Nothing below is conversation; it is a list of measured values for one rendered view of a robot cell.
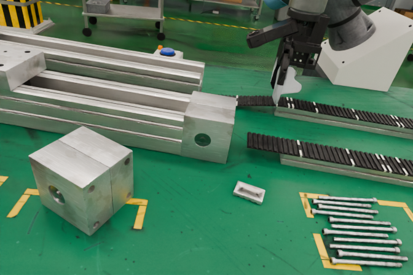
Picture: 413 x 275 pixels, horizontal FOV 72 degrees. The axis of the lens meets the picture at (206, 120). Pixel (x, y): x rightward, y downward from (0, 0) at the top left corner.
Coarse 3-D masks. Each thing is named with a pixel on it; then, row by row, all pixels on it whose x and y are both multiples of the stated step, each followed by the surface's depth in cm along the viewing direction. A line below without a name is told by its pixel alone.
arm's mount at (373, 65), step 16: (368, 16) 106; (384, 16) 100; (400, 16) 94; (384, 32) 92; (400, 32) 87; (352, 48) 97; (368, 48) 91; (384, 48) 88; (400, 48) 88; (320, 64) 109; (336, 64) 95; (352, 64) 92; (368, 64) 91; (384, 64) 91; (400, 64) 91; (336, 80) 95; (352, 80) 95; (368, 80) 94; (384, 80) 94
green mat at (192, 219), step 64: (0, 128) 56; (256, 128) 67; (320, 128) 71; (0, 192) 44; (192, 192) 48; (320, 192) 52; (384, 192) 54; (0, 256) 36; (64, 256) 37; (128, 256) 38; (192, 256) 39; (256, 256) 40
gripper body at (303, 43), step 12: (288, 12) 61; (300, 24) 61; (312, 24) 61; (324, 24) 60; (288, 36) 63; (300, 36) 63; (312, 36) 62; (288, 48) 62; (300, 48) 62; (312, 48) 62; (300, 60) 64; (312, 60) 64
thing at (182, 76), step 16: (0, 32) 76; (16, 32) 77; (32, 48) 69; (48, 48) 71; (64, 48) 76; (80, 48) 75; (96, 48) 75; (112, 48) 76; (48, 64) 71; (64, 64) 70; (80, 64) 71; (96, 64) 69; (112, 64) 68; (128, 64) 68; (144, 64) 70; (160, 64) 75; (176, 64) 74; (192, 64) 74; (112, 80) 72; (128, 80) 70; (144, 80) 70; (160, 80) 69; (176, 80) 70; (192, 80) 68
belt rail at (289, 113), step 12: (276, 108) 73; (288, 108) 72; (312, 120) 73; (324, 120) 72; (336, 120) 73; (348, 120) 71; (372, 132) 72; (384, 132) 72; (396, 132) 72; (408, 132) 71
